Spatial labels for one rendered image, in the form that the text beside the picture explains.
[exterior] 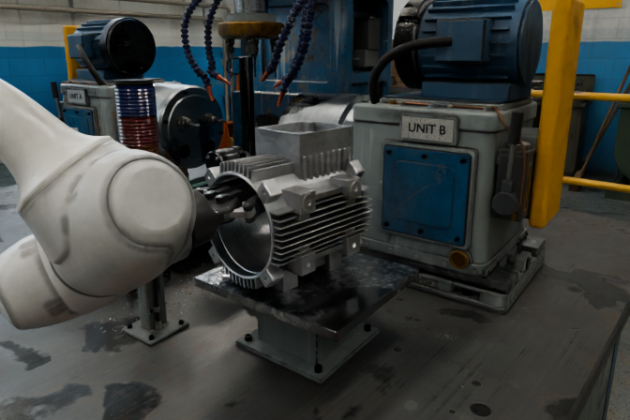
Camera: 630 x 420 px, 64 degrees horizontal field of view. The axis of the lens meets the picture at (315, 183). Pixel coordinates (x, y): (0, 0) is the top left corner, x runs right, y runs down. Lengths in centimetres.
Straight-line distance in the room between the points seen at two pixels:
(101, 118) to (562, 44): 130
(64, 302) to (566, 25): 83
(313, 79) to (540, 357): 99
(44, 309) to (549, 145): 80
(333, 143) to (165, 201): 41
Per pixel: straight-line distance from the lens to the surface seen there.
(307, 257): 71
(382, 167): 100
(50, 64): 706
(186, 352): 86
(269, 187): 67
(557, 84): 96
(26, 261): 58
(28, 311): 59
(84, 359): 89
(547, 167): 98
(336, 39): 147
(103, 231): 41
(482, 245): 97
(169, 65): 785
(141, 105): 79
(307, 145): 73
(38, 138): 48
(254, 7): 139
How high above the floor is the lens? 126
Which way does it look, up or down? 15 degrees down
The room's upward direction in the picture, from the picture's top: straight up
